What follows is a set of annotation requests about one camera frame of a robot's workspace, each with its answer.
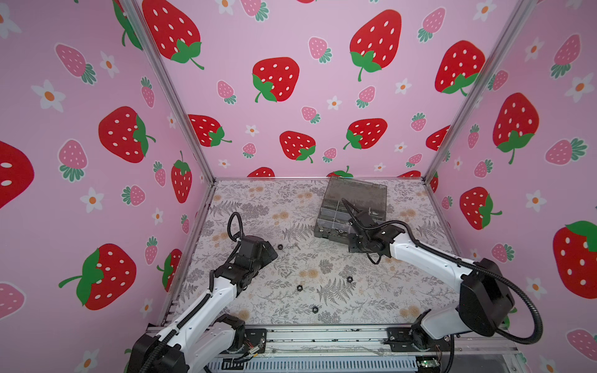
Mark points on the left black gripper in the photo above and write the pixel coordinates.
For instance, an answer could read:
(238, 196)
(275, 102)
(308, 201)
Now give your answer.
(265, 257)

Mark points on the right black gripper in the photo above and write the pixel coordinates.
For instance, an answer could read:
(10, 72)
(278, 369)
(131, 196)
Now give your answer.
(364, 224)

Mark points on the grey plastic compartment box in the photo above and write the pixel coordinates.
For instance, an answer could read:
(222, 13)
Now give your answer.
(346, 199)

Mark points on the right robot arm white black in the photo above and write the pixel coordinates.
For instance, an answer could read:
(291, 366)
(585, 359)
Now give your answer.
(483, 301)

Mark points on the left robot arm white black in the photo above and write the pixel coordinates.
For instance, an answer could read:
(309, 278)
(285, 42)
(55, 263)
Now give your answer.
(202, 332)

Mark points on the silver screw pair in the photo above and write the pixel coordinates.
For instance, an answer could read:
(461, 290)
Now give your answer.
(293, 246)

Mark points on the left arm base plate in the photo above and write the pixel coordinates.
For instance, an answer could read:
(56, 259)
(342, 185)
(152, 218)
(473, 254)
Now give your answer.
(252, 338)

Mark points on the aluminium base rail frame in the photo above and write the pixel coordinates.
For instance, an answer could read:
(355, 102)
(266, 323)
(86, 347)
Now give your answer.
(359, 348)

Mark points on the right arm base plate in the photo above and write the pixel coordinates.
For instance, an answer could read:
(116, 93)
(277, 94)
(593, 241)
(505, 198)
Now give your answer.
(404, 339)

